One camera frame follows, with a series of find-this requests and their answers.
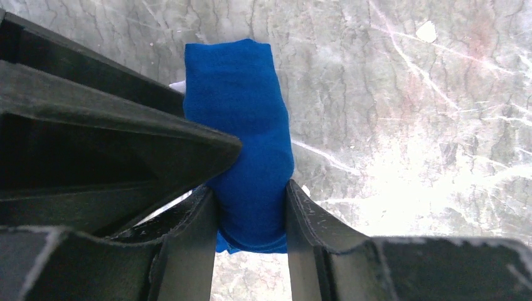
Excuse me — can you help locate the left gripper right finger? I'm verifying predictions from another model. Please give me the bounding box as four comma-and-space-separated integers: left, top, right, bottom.
285, 181, 531, 300

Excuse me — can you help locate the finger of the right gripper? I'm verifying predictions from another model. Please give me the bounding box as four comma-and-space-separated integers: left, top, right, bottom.
1, 9, 184, 117
1, 61, 242, 233

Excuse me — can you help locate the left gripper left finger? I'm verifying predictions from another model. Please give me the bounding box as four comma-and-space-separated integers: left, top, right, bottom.
1, 187, 218, 300

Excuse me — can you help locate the blue underwear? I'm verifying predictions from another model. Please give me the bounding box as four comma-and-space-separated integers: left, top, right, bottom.
172, 39, 294, 254

